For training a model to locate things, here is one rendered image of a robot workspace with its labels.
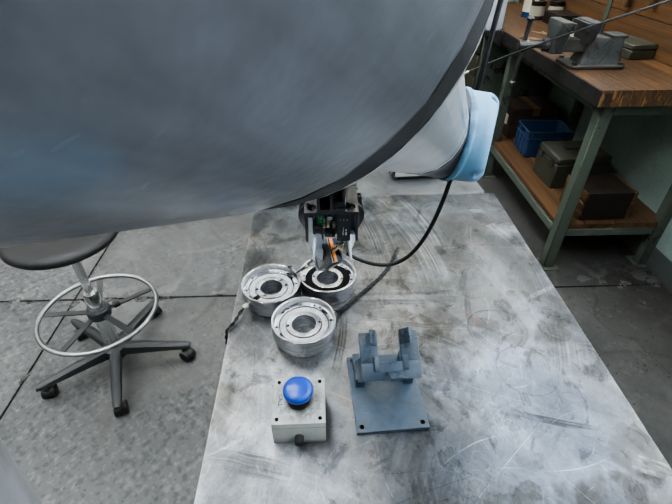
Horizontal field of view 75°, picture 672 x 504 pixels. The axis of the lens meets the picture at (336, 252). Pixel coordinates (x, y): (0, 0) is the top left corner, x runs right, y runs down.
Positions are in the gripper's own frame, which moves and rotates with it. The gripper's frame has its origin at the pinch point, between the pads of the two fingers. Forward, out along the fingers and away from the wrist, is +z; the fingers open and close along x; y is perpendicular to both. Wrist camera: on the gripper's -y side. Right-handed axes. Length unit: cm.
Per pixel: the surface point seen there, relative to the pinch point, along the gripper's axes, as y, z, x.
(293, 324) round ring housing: 7.3, 10.2, -6.7
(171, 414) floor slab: -17, 95, -56
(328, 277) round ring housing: -5.1, 12.6, -0.8
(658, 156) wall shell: -122, 65, 153
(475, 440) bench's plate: 27.1, 9.8, 18.7
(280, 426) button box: 26.4, 5.4, -7.1
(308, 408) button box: 24.1, 5.3, -3.6
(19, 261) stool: -33, 35, -85
